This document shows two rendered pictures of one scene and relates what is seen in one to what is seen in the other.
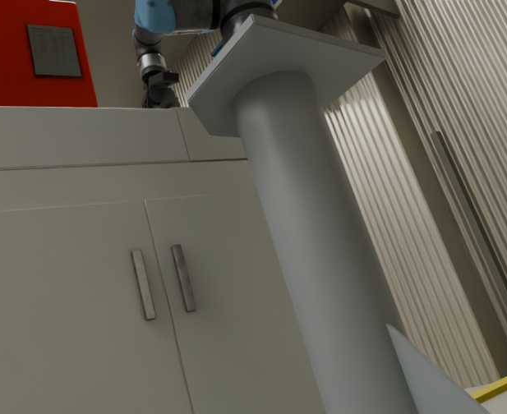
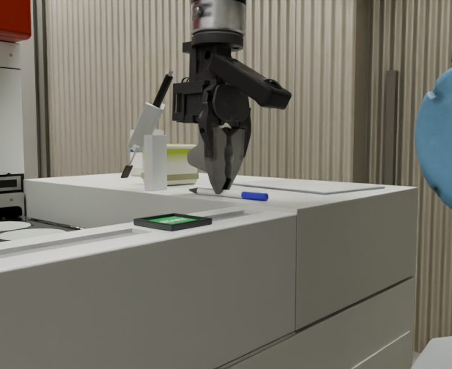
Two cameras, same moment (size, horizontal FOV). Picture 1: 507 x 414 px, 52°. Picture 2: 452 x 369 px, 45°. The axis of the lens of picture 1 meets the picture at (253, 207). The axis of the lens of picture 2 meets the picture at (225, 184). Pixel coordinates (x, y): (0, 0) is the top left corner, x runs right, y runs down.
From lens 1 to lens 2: 0.97 m
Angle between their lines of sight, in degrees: 28
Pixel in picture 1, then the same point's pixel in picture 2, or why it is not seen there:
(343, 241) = not seen: outside the picture
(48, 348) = not seen: outside the picture
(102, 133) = (180, 307)
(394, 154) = (339, 78)
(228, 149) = (342, 291)
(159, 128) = (269, 268)
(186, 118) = (306, 234)
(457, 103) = (433, 50)
